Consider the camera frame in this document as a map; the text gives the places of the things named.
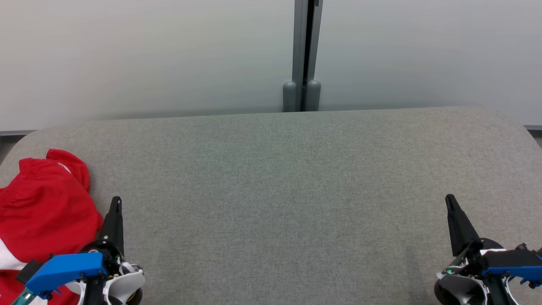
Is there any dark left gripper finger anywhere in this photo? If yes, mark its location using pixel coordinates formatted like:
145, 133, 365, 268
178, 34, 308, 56
98, 197, 124, 255

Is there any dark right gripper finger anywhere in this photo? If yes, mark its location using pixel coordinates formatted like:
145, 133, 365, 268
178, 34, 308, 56
445, 194, 481, 257

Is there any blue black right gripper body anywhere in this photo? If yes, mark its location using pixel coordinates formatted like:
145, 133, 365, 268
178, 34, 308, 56
455, 238, 542, 289

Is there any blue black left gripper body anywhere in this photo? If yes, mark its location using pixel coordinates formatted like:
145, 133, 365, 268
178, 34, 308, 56
25, 239, 124, 305

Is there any red and white jersey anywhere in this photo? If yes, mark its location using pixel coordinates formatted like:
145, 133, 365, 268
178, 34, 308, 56
0, 149, 104, 264

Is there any black cable with teal connector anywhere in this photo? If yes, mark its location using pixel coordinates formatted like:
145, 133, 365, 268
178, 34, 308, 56
12, 288, 37, 305

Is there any grey rounded post foot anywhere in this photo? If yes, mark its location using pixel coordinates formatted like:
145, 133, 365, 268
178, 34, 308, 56
282, 81, 298, 113
306, 80, 321, 112

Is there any grey metal partition post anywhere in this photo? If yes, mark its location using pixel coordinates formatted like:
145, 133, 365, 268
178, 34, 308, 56
291, 0, 324, 112

